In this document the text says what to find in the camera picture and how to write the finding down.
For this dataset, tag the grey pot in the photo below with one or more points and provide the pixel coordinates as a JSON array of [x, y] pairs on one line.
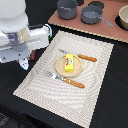
[[67, 9]]

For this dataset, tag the beige woven placemat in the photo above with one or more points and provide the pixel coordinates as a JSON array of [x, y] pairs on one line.
[[72, 103]]

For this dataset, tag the beige bowl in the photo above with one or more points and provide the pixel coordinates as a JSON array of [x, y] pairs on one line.
[[123, 14]]

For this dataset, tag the light blue milk carton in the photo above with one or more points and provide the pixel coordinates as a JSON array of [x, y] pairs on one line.
[[50, 31]]

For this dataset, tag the round beige plate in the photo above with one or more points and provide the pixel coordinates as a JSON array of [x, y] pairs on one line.
[[60, 67]]

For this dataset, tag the black burner plate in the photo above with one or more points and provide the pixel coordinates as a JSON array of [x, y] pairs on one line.
[[96, 3]]

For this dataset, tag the knife with wooden handle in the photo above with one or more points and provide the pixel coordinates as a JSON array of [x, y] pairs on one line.
[[79, 55]]

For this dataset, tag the grey saucepan with handle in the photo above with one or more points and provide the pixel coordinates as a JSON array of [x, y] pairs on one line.
[[93, 15]]

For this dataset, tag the brown stove board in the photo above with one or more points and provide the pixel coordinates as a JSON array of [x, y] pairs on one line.
[[110, 12]]

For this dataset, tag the yellow butter box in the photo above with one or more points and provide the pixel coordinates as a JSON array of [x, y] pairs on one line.
[[69, 63]]

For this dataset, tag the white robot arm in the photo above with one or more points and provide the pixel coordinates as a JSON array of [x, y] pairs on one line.
[[12, 16]]

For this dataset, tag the brown sausage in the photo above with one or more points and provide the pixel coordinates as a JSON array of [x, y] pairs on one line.
[[33, 54]]

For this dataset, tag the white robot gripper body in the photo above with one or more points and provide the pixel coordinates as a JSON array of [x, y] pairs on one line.
[[18, 45]]

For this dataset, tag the fork with wooden handle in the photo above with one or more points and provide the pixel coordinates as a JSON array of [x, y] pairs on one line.
[[69, 81]]

